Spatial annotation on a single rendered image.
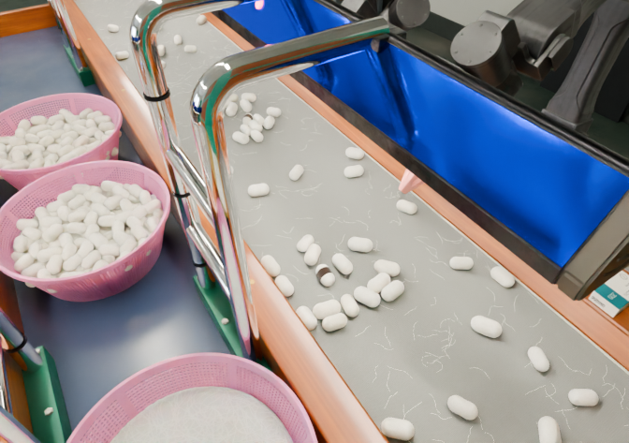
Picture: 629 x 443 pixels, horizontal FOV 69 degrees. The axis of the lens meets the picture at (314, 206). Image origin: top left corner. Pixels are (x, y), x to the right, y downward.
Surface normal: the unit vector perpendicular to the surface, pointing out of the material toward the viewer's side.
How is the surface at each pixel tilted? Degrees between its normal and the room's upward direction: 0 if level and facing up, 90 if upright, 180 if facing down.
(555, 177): 58
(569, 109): 80
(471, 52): 41
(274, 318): 0
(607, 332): 45
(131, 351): 0
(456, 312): 0
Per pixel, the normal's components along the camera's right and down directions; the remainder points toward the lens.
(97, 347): 0.00, -0.73
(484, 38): -0.53, -0.28
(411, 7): 0.07, 0.24
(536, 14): -0.30, -0.53
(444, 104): -0.72, -0.07
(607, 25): -0.79, 0.29
